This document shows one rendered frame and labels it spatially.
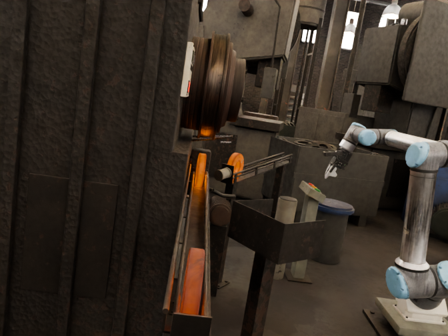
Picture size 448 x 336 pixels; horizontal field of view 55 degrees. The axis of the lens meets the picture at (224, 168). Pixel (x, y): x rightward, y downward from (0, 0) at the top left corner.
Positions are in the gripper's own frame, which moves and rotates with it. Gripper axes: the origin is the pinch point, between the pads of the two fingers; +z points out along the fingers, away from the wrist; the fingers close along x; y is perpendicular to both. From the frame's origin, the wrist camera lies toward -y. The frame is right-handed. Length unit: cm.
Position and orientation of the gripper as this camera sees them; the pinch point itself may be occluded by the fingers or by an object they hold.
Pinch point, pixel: (325, 176)
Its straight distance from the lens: 269.4
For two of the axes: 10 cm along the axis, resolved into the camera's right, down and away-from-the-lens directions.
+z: -4.8, 8.6, 1.4
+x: -0.6, -2.0, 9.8
